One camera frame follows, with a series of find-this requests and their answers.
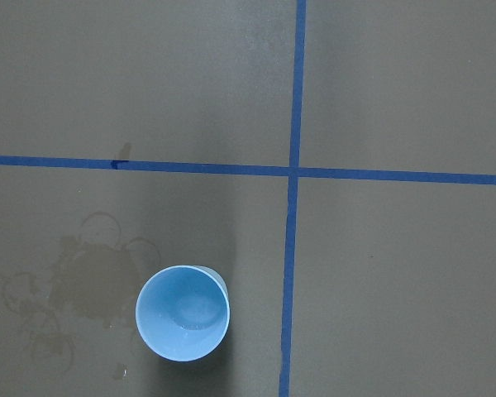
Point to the brown paper table cover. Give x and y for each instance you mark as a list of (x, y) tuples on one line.
[(333, 161)]

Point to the light blue plastic cup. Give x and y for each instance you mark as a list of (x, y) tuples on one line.
[(183, 312)]

